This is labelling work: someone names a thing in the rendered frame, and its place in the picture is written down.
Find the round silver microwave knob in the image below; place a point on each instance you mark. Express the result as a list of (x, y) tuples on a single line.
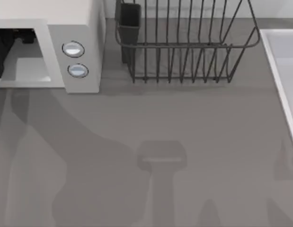
[(73, 49), (77, 70)]

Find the white sink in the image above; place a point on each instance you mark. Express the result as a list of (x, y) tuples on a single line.
[(284, 61)]

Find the pale microwave oven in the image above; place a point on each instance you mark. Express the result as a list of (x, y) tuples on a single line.
[(73, 14)]

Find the black cutlery holder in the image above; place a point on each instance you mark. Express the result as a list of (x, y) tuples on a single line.
[(129, 16)]

